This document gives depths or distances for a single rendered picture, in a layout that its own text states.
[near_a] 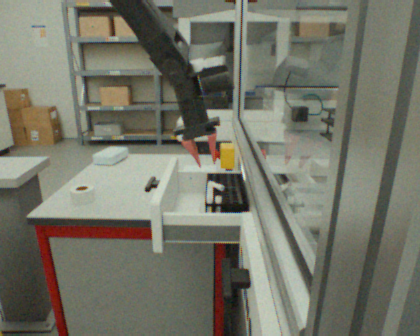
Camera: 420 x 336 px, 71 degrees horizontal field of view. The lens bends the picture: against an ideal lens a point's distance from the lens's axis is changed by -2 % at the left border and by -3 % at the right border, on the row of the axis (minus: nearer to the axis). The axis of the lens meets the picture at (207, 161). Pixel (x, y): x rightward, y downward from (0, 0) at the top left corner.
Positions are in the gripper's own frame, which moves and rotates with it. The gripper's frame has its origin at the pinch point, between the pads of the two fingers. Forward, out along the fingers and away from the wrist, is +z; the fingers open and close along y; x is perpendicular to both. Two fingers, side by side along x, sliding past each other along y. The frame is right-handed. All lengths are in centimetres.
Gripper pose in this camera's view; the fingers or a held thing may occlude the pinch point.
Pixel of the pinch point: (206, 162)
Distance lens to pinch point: 68.5
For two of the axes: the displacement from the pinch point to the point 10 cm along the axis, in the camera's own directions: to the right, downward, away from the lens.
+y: 9.7, -2.3, -1.0
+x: 0.3, -2.8, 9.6
